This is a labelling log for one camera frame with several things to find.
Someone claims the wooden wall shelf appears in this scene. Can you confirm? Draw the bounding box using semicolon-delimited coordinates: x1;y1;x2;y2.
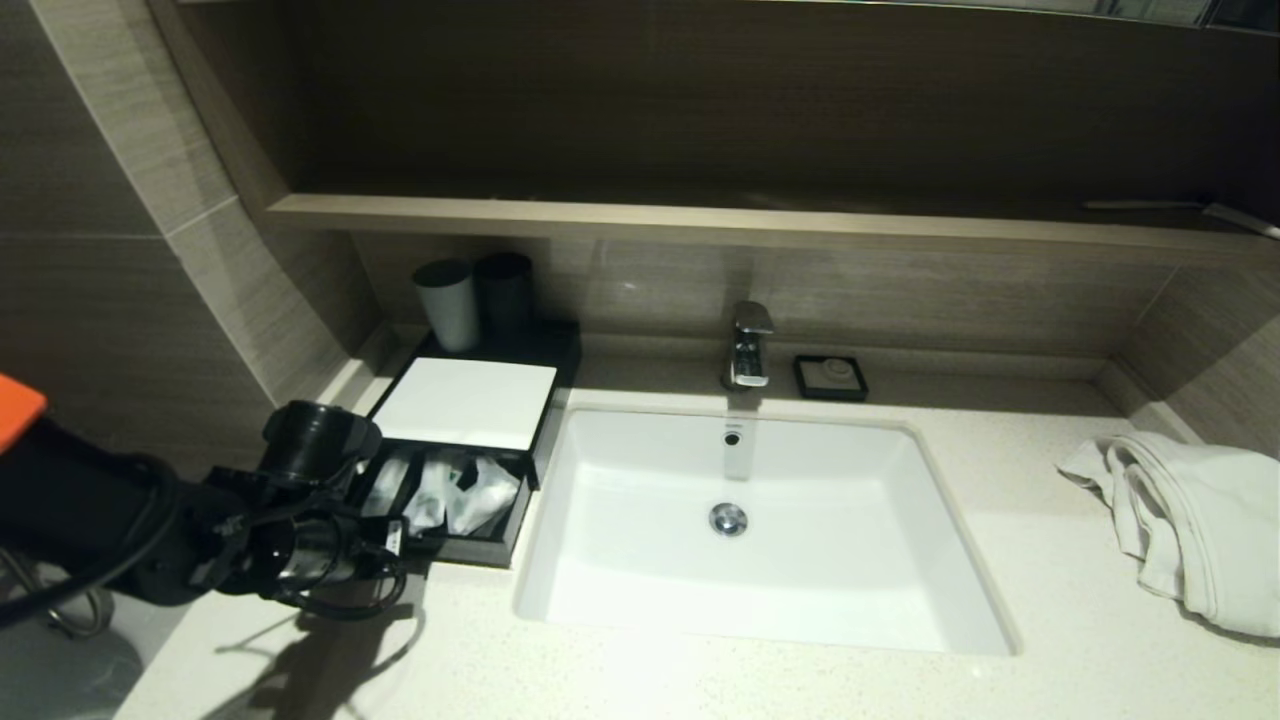
265;193;1280;264

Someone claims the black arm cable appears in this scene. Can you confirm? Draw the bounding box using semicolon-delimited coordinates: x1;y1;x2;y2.
0;470;406;626

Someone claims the grey cup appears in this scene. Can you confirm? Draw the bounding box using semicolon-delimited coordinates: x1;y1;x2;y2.
412;259;482;354

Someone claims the black cup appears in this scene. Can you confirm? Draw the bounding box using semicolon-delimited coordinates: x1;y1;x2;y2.
473;251;536;343

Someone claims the black box with white lid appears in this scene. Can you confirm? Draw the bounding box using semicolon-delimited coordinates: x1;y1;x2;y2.
365;317;584;491

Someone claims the white crumpled towel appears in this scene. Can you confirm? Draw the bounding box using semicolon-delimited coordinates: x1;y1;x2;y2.
1054;430;1280;640

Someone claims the chrome faucet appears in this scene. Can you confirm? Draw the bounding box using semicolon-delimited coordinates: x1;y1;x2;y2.
721;300;775;392

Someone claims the black square soap dish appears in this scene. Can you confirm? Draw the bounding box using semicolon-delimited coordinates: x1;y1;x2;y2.
792;354;870;404

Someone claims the white packet with green label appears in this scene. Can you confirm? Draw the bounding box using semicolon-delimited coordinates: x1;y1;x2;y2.
402;460;451;533

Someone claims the white sachet with red print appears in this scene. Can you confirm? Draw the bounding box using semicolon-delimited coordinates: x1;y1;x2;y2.
450;458;523;537

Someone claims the white item on shelf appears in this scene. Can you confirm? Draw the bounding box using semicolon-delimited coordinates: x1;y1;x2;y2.
1199;202;1280;242

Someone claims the clear plastic tube package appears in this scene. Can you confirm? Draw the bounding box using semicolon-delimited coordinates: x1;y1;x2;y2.
362;455;413;519

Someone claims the white rectangular sink basin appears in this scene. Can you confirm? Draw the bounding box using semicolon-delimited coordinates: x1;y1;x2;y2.
513;404;1022;659

